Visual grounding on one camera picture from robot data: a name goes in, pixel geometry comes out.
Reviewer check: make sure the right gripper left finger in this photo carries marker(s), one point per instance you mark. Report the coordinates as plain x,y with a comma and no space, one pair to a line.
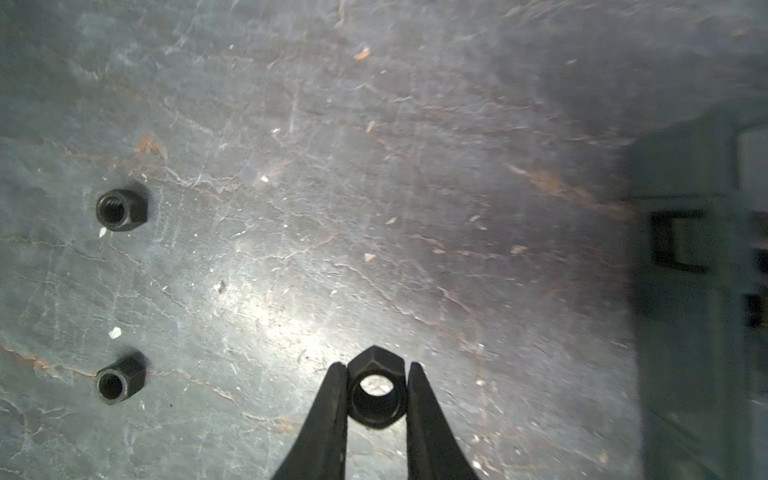
319,451

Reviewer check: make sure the black hex nut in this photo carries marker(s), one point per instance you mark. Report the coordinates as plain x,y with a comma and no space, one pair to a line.
122,379
121,210
377,388

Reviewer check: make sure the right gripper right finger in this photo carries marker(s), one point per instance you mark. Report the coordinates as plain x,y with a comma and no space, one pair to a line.
432,450

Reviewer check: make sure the clear compartment organizer box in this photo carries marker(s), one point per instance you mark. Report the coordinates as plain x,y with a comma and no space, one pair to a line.
699,293

